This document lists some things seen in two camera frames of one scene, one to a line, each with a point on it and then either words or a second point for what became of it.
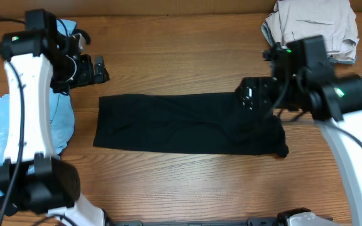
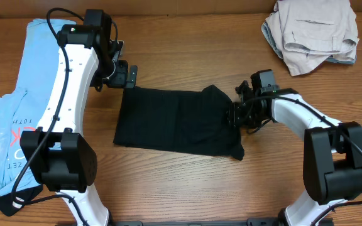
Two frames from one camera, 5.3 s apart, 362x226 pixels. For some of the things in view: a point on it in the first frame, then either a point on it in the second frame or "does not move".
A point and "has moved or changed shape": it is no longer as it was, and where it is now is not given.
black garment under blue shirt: (9, 205) does not move
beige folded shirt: (334, 20) does not move
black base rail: (250, 221) does not move
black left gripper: (87, 70) → (131, 76)
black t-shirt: (195, 123) has moved or changed shape
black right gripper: (248, 95) → (233, 116)
